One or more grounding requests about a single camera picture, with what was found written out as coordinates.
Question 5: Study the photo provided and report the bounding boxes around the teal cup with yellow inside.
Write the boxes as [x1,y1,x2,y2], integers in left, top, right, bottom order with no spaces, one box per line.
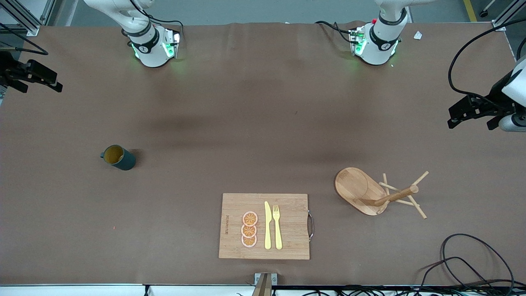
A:
[100,144,136,171]

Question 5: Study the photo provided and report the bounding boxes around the wooden mug rack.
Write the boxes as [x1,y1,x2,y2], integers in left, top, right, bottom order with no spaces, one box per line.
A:
[335,167,429,220]

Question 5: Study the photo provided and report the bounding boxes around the brown table cover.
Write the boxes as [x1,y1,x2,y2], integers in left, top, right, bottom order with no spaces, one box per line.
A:
[0,21,526,287]

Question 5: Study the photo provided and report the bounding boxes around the yellow plastic fork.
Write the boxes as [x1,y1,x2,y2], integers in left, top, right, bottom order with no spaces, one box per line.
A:
[272,205,283,250]

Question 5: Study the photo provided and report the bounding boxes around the yellow plastic knife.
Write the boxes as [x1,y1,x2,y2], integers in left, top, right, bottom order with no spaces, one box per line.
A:
[264,201,272,250]

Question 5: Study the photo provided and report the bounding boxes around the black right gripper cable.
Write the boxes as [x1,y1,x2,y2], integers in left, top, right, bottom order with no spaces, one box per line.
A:
[0,23,49,56]

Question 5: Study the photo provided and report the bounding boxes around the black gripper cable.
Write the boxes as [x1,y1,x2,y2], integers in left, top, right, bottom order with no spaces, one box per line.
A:
[448,18,526,108]
[0,23,49,56]

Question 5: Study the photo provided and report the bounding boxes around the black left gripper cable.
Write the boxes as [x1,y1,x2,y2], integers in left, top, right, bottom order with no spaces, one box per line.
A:
[448,18,526,108]

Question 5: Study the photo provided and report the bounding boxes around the aluminium frame profile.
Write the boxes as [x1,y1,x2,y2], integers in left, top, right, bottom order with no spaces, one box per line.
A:
[0,0,57,37]
[491,0,526,32]

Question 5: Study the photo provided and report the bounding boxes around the black looped cable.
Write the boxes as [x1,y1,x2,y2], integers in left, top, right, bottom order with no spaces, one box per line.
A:
[418,257,496,296]
[441,233,515,289]

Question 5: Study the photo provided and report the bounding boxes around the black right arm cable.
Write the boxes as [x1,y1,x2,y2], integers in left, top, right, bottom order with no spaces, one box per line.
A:
[128,0,184,39]

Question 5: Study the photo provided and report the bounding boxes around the black left arm base cable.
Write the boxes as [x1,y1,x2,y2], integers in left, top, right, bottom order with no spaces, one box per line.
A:
[315,20,355,44]

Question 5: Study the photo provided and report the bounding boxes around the black cable along table edge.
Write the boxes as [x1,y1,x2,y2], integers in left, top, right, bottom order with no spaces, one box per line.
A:
[288,284,526,296]

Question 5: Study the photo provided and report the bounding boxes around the bamboo cutting board with handle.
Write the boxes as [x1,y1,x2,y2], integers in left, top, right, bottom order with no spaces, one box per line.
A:
[218,193,315,260]

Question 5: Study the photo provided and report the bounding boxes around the metal bracket with post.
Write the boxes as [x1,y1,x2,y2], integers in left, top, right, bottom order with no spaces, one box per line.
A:
[251,272,278,296]

